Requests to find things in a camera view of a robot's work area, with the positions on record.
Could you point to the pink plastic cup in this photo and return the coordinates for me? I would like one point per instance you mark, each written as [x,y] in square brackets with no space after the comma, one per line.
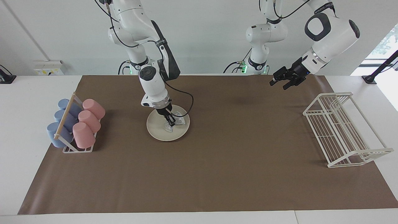
[83,135]
[90,120]
[94,108]

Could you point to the brown table mat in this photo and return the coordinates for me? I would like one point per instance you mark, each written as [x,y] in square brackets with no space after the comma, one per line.
[217,171]

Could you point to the white wall socket box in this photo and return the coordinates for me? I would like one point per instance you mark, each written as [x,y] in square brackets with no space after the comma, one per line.
[48,67]

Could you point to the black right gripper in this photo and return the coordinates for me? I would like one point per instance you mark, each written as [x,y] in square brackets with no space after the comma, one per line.
[162,110]

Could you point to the cup rack with wooden bar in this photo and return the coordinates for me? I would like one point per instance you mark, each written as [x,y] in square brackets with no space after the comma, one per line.
[67,116]

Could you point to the blue plastic cup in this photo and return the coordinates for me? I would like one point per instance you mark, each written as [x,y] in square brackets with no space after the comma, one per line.
[53,132]
[63,103]
[59,115]

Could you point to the cream round plate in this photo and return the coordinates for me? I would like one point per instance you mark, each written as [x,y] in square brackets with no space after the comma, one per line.
[158,130]

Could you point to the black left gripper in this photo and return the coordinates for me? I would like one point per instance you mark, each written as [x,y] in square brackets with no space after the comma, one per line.
[298,71]

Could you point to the black clamp stand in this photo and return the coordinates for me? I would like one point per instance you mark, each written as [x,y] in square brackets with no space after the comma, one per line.
[370,78]

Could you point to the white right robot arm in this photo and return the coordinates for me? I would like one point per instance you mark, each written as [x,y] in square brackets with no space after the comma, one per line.
[152,84]

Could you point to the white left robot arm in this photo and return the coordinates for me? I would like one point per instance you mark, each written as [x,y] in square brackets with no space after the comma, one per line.
[332,34]

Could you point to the black desk mount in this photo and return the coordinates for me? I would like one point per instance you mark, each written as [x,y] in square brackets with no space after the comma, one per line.
[6,79]

